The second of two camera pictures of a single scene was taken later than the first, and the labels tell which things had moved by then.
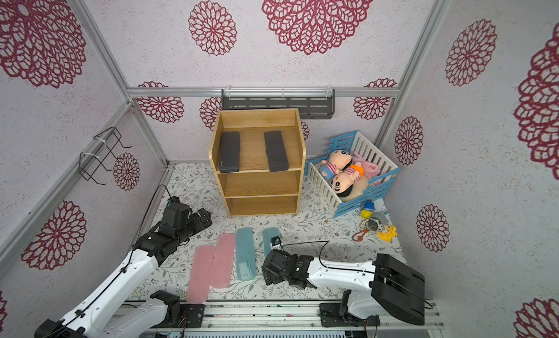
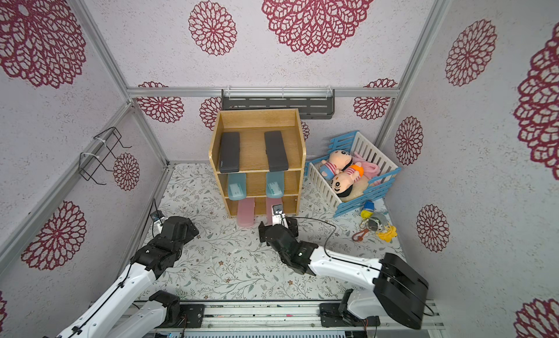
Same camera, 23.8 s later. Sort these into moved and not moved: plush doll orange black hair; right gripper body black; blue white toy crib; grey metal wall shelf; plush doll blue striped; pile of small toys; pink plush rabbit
Moved: right gripper body black
Not moved: blue white toy crib; plush doll orange black hair; grey metal wall shelf; pile of small toys; plush doll blue striped; pink plush rabbit
